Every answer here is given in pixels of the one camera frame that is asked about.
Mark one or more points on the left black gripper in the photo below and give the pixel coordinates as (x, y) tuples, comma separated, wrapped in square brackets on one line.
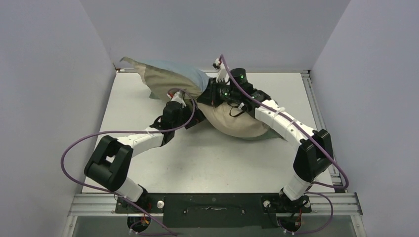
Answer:
[(197, 117)]

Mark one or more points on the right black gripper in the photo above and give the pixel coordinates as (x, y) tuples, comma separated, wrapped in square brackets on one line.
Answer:
[(209, 96)]

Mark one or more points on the cream white pillow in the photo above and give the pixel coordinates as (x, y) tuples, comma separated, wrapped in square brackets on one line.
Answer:
[(227, 120)]

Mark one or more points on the patchwork and blue pillowcase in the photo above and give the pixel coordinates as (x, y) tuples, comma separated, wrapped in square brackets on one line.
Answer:
[(160, 76)]

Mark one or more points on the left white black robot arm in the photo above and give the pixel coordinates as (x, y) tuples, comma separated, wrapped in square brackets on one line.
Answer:
[(110, 161)]

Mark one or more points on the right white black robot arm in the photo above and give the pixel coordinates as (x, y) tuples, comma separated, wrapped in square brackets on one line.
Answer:
[(269, 120)]

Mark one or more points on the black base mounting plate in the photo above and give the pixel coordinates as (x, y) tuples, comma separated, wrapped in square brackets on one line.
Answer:
[(223, 210)]

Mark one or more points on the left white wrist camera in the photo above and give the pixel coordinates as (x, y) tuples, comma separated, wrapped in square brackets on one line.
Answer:
[(177, 97)]

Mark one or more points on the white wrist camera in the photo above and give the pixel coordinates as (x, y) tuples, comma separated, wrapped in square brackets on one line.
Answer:
[(177, 97), (222, 71)]

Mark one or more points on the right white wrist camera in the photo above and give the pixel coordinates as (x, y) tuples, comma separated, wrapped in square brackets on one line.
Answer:
[(222, 71)]

